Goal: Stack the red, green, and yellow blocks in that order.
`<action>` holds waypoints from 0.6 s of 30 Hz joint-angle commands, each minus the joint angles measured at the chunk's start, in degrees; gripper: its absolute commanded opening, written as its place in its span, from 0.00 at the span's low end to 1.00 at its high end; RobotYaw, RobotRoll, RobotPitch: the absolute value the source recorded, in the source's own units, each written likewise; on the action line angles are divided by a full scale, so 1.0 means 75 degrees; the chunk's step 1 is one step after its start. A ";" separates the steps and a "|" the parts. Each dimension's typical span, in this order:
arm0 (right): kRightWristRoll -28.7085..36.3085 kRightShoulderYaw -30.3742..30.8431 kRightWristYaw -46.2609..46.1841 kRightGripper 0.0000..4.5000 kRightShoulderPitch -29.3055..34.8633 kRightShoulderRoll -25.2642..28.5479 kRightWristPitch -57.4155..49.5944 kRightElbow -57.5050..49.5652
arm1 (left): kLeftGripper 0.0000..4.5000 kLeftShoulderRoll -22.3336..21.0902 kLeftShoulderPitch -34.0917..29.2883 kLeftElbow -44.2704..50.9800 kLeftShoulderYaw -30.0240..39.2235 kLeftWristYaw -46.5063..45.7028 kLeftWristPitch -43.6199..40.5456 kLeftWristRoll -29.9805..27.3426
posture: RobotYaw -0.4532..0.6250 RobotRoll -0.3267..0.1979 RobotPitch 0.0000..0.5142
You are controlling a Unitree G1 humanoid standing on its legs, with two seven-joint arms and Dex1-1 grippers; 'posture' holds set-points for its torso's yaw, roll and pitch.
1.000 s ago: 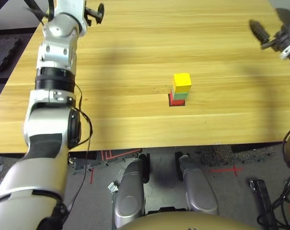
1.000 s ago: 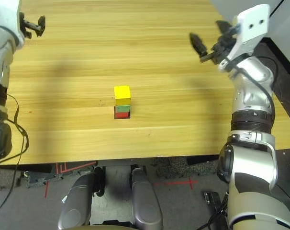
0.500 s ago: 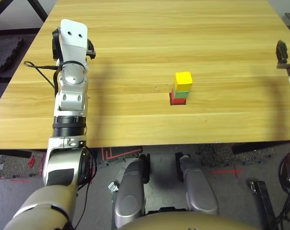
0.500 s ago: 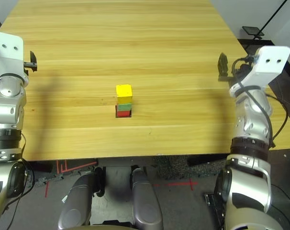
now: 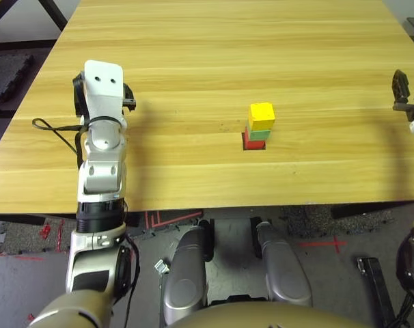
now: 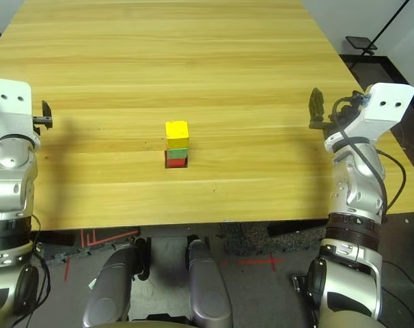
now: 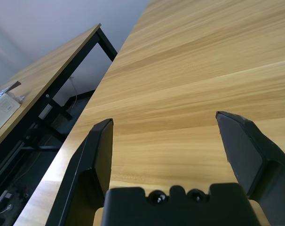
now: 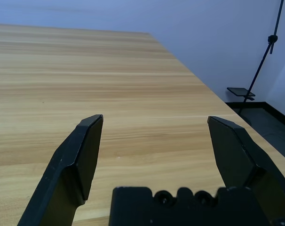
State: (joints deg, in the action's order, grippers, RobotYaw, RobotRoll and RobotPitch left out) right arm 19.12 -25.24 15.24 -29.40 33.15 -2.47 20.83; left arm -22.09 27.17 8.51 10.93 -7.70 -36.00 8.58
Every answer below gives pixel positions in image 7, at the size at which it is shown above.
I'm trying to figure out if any wooden table with black frame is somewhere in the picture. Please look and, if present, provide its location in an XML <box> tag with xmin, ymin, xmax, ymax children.
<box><xmin>0</xmin><ymin>22</ymin><xmax>119</xmax><ymax>196</ymax></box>

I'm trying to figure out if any white power strip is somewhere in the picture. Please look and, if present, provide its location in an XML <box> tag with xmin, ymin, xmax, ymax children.
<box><xmin>0</xmin><ymin>190</ymin><xmax>15</xmax><ymax>216</ymax></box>

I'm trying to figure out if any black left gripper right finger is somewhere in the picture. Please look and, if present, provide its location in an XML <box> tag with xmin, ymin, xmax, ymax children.
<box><xmin>215</xmin><ymin>111</ymin><xmax>285</xmax><ymax>226</ymax></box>

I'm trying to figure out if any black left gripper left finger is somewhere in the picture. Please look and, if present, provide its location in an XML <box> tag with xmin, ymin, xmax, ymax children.
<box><xmin>45</xmin><ymin>118</ymin><xmax>114</xmax><ymax>226</ymax></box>

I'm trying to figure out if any thin white cable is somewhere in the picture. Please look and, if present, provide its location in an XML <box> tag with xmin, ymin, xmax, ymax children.
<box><xmin>69</xmin><ymin>76</ymin><xmax>79</xmax><ymax>112</ymax></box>

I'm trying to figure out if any white cardboard box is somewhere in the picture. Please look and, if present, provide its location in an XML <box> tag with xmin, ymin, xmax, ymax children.
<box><xmin>0</xmin><ymin>81</ymin><xmax>23</xmax><ymax>138</ymax></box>

